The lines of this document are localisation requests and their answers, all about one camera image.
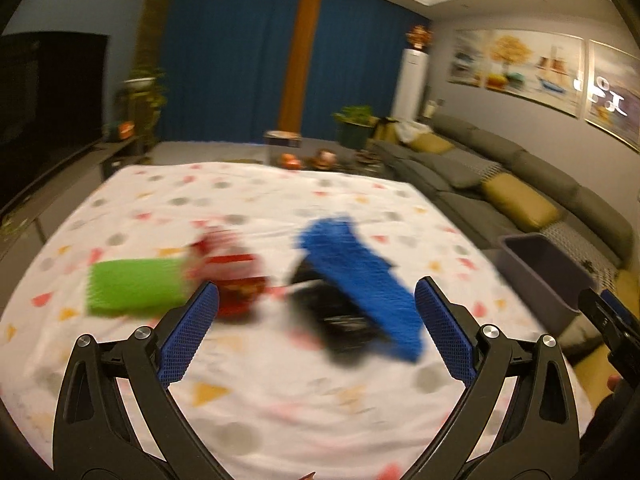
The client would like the small printed box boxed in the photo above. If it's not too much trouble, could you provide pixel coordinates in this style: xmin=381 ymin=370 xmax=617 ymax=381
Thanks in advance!
xmin=263 ymin=130 xmax=304 ymax=154

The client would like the blue curtain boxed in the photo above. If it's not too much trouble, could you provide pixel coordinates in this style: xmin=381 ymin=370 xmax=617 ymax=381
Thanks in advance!
xmin=159 ymin=0 xmax=304 ymax=144
xmin=300 ymin=0 xmax=434 ymax=144

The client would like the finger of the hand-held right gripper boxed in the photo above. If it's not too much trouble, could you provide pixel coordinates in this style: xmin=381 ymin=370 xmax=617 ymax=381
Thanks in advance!
xmin=577 ymin=287 xmax=638 ymax=378
xmin=599 ymin=290 xmax=640 ymax=341

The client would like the grey cushion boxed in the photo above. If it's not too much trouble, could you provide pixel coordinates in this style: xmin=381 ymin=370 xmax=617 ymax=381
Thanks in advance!
xmin=405 ymin=159 xmax=482 ymax=192

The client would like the wide tree and ship painting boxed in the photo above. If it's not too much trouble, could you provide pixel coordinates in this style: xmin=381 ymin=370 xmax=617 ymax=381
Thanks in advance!
xmin=482 ymin=30 xmax=586 ymax=119

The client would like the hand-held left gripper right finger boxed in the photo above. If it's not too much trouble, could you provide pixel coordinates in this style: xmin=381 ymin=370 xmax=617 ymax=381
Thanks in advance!
xmin=395 ymin=275 xmax=582 ymax=480

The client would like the red gold flower ornament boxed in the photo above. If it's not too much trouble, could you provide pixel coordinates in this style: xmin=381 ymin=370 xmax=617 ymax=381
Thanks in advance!
xmin=405 ymin=25 xmax=434 ymax=51

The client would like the black white patterned cushion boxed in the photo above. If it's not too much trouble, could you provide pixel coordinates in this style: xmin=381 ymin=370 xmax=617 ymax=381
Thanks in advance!
xmin=542 ymin=222 xmax=627 ymax=286
xmin=475 ymin=160 xmax=507 ymax=184

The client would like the black television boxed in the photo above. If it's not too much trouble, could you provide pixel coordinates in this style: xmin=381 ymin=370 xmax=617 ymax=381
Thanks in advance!
xmin=0 ymin=32 xmax=110 ymax=211

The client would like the small yellow cushion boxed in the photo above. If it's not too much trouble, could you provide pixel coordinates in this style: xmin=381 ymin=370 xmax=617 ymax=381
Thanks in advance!
xmin=410 ymin=135 xmax=454 ymax=155

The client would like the grey sofa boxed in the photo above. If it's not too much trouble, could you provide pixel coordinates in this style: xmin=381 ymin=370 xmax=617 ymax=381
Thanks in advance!
xmin=370 ymin=112 xmax=640 ymax=306

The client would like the painting with white shapes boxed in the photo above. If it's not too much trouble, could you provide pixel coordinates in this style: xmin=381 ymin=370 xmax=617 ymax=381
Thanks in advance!
xmin=584 ymin=40 xmax=640 ymax=154

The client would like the green foam net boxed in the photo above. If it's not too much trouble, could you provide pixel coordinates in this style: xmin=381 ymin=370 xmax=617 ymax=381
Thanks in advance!
xmin=86 ymin=257 xmax=189 ymax=317

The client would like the orange curtain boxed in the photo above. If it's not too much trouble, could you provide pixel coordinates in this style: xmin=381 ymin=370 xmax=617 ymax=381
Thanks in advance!
xmin=277 ymin=0 xmax=325 ymax=134

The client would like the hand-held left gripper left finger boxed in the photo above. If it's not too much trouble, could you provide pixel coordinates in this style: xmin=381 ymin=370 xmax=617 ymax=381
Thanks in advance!
xmin=52 ymin=280 xmax=236 ymax=480

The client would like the small landscape painting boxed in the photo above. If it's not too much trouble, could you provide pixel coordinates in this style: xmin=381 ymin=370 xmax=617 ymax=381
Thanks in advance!
xmin=446 ymin=29 xmax=496 ymax=86

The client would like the grey plastic bin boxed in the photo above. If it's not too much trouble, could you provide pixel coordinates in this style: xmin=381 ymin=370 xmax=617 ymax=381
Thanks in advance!
xmin=497 ymin=232 xmax=599 ymax=327

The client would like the blue foam net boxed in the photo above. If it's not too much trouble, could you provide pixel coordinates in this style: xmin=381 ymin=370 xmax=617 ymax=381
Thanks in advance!
xmin=297 ymin=216 xmax=427 ymax=364

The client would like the white cloth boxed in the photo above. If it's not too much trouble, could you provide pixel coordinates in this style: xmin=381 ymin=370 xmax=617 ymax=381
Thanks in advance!
xmin=395 ymin=119 xmax=431 ymax=144

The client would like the red paper cup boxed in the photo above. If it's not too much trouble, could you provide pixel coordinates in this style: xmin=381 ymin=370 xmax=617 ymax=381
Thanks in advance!
xmin=187 ymin=227 xmax=269 ymax=319

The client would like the large yellow cushion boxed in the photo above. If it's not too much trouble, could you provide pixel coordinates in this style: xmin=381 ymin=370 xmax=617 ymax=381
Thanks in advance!
xmin=482 ymin=174 xmax=561 ymax=234

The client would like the grey television cabinet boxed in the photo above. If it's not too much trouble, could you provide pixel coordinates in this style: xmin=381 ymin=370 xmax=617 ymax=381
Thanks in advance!
xmin=0 ymin=137 xmax=147 ymax=261

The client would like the printed bed sheet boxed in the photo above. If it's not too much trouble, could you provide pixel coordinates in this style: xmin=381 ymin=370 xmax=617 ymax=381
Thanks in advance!
xmin=0 ymin=160 xmax=587 ymax=480

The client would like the black plastic packet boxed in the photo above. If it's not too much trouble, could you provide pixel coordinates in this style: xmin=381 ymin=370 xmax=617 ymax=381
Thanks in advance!
xmin=289 ymin=255 xmax=401 ymax=367

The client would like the potted plant in dark pot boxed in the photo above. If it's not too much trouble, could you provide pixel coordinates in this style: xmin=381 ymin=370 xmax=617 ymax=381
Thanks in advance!
xmin=334 ymin=105 xmax=376 ymax=150

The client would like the doll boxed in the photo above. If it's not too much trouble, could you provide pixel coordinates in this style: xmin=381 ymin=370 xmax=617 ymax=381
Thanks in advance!
xmin=307 ymin=149 xmax=341 ymax=171

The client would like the white standing air conditioner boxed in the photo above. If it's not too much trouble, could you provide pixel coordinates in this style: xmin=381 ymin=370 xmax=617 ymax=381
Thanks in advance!
xmin=391 ymin=49 xmax=431 ymax=122

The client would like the metal plant stand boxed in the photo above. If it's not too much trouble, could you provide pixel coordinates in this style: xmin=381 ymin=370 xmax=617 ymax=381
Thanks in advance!
xmin=131 ymin=91 xmax=160 ymax=152

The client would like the green plant in white bowl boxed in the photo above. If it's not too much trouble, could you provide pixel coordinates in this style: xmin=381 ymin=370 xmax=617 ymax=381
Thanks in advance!
xmin=122 ymin=67 xmax=169 ymax=126

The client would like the person's right forearm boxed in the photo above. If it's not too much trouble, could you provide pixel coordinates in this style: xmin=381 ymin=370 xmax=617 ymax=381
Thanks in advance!
xmin=580 ymin=377 xmax=640 ymax=466

